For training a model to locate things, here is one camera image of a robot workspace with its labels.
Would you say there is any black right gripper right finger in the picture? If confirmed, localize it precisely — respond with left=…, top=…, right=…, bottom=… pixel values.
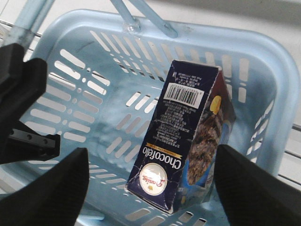
left=214, top=145, right=301, bottom=226

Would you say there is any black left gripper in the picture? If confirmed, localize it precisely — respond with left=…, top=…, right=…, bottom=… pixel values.
left=0, top=43, right=60, bottom=164

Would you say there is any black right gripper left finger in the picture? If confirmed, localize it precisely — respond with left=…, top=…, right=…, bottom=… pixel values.
left=0, top=148, right=89, bottom=226

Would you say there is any dark blue cookie box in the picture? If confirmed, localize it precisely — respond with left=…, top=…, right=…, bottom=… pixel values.
left=126, top=61, right=236, bottom=214

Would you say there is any light blue plastic basket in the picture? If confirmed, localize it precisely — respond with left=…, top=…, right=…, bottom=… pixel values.
left=0, top=0, right=301, bottom=226

